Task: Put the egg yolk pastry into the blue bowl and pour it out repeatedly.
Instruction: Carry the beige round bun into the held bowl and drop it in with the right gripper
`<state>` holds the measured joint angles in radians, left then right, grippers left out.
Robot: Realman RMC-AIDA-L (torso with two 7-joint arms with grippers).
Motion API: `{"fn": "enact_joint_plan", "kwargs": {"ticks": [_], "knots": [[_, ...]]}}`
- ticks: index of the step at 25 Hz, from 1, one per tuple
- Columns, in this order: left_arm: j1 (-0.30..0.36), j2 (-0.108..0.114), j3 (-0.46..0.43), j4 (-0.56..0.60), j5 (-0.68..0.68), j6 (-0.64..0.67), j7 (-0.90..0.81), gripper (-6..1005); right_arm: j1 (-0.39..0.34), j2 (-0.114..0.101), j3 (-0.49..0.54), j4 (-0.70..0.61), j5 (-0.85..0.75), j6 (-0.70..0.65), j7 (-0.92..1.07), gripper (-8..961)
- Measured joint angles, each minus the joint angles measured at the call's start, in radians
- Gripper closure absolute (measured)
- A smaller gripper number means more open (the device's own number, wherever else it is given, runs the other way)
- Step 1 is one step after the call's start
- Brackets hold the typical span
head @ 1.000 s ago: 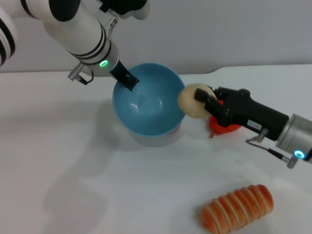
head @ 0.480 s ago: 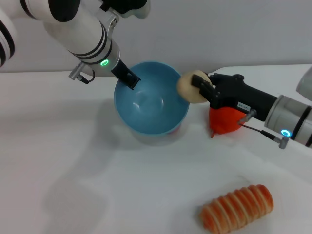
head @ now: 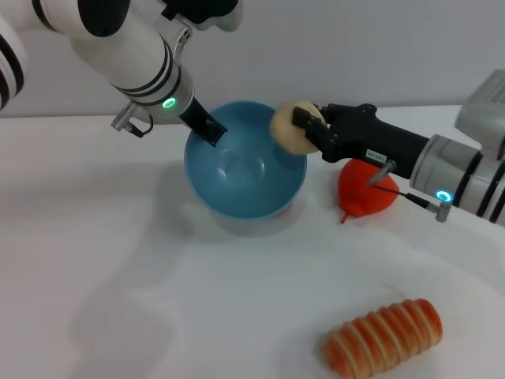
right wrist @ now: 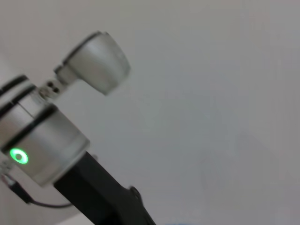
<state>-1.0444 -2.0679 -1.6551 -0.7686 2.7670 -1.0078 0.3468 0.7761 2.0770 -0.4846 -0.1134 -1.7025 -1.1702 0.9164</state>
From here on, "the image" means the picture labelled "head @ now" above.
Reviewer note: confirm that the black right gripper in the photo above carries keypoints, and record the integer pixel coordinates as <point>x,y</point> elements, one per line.
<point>367,138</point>

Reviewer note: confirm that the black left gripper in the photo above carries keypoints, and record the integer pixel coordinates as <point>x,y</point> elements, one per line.
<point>197,116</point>

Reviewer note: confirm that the beige egg yolk pastry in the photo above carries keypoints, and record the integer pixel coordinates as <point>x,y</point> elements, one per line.
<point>288,134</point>

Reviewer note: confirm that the blue plastic bowl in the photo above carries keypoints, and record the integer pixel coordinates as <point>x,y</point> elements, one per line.
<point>244,177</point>

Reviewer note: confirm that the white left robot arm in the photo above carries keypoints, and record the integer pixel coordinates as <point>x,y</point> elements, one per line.
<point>126,51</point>

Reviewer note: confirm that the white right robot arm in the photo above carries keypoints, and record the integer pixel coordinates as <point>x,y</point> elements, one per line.
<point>446,173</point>

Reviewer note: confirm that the orange pear toy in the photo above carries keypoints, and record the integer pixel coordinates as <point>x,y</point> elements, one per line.
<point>363,193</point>

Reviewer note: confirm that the pink peach bun toy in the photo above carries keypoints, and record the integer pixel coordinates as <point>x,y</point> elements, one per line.
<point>285,208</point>

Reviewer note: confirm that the striped orange bread roll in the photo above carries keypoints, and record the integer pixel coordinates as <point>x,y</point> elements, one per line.
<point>382,337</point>

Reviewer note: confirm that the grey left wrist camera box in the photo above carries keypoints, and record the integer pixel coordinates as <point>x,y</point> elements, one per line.
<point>209,13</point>

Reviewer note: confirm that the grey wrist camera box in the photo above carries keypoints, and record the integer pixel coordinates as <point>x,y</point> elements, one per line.
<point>485,114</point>
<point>209,13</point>

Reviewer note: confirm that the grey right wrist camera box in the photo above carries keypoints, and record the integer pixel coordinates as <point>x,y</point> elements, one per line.
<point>485,114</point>

